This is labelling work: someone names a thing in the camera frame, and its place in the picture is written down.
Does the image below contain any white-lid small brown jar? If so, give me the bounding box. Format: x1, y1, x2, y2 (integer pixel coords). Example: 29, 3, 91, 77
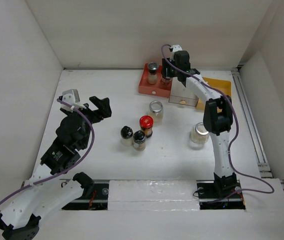
160, 77, 172, 88

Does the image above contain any silver-lid clear glass jar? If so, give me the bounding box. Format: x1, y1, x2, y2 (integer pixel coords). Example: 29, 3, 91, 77
190, 122, 209, 149

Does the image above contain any open clear glass jar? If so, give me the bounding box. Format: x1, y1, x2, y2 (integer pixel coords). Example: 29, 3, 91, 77
148, 100, 163, 122

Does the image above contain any silver-cap white spice shaker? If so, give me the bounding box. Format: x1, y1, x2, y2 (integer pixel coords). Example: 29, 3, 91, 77
147, 62, 159, 85

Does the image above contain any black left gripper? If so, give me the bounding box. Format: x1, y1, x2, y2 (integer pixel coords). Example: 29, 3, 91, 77
63, 96, 111, 149

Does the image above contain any black-cap white spice bottle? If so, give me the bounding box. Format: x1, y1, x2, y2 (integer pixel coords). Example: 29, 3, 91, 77
120, 126, 134, 147

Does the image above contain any red plastic bin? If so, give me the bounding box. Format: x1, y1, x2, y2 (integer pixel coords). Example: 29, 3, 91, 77
138, 63, 172, 98

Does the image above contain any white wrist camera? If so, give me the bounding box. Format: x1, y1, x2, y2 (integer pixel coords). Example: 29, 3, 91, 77
169, 44, 182, 53
59, 89, 85, 109

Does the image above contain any yellow plastic bin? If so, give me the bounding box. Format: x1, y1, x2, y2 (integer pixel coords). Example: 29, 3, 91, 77
195, 77, 231, 111

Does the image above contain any red-lid dark sauce jar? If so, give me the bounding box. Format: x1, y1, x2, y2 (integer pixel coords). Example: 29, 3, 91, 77
139, 115, 154, 139

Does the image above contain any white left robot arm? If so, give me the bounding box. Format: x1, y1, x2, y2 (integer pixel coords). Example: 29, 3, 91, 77
0, 94, 112, 240

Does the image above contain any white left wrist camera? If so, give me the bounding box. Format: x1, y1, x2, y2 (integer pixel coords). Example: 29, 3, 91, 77
59, 89, 85, 109

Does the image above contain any clear plastic bin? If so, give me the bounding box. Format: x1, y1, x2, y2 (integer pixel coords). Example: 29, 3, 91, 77
169, 77, 198, 107

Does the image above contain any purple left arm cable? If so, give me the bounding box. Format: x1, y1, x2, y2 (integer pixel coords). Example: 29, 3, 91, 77
0, 97, 96, 223

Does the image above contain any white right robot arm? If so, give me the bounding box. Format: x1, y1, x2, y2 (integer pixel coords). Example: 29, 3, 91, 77
161, 44, 238, 200

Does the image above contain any black-cap brown spice bottle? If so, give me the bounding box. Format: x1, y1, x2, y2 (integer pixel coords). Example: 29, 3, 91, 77
133, 130, 146, 151

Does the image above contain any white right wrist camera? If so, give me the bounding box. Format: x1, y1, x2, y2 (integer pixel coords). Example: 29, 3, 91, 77
169, 44, 182, 53

